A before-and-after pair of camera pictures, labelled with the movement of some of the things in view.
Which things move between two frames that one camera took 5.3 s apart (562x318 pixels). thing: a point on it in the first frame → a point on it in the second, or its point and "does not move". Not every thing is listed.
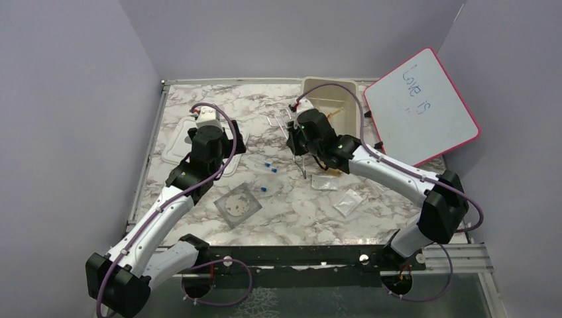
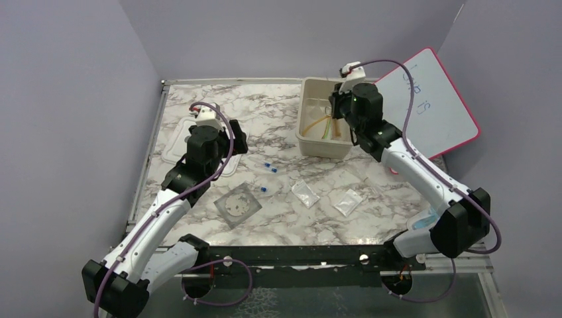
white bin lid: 177,144 does not move
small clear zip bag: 325,183 → 303,191
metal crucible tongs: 304,172 → 327,109
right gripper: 294,129 → 336,97
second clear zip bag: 348,203 does not move
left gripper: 240,147 does not move
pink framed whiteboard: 417,112 does not move
